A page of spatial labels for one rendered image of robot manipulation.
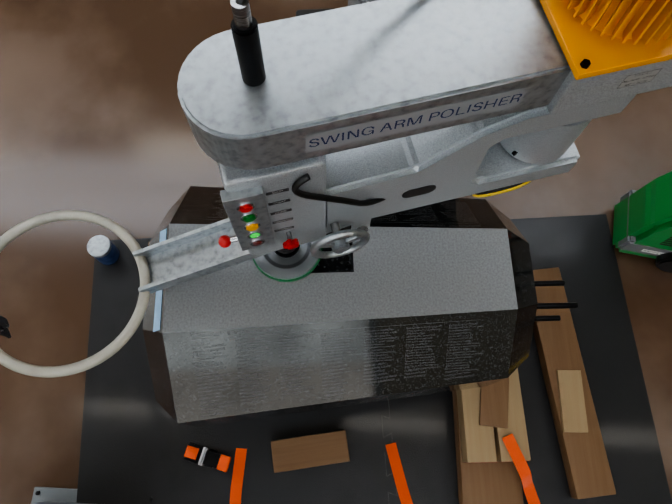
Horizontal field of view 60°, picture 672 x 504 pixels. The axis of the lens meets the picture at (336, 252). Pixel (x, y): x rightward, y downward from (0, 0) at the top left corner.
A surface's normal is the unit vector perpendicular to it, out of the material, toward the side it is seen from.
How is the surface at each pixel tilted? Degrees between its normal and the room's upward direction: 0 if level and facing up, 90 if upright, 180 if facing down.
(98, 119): 0
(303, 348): 45
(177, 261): 16
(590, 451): 0
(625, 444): 0
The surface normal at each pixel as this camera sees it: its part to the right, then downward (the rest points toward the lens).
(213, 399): 0.07, 0.44
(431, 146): -0.61, -0.10
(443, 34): 0.02, -0.33
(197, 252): -0.25, -0.25
